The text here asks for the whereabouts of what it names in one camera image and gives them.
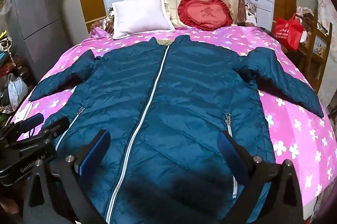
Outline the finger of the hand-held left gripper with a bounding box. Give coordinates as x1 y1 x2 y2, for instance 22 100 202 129
32 117 70 144
15 113 44 135

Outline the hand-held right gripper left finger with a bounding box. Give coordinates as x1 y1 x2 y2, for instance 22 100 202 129
22 130 111 224

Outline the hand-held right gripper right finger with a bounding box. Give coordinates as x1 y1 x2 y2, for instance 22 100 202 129
217 131 308 224

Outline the teal puffer jacket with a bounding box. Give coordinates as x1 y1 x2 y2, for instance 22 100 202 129
28 35 325 224

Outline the pile of clothes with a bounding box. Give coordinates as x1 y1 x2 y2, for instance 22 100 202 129
0 30 30 115

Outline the white plastic bag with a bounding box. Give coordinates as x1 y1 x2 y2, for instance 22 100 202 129
7 73 29 111

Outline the pink floral bed sheet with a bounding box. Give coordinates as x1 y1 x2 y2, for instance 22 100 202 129
14 24 337 214

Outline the grey refrigerator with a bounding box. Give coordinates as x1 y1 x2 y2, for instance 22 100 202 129
7 0 79 82

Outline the red shopping bag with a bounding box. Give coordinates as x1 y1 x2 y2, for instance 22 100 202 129
272 13 305 52

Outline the wooden chair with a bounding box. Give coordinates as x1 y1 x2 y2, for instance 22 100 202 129
295 7 333 93

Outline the white pillow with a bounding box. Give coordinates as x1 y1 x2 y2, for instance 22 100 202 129
111 0 176 40

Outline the red heart cushion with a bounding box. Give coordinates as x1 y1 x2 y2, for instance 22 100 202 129
178 0 234 31

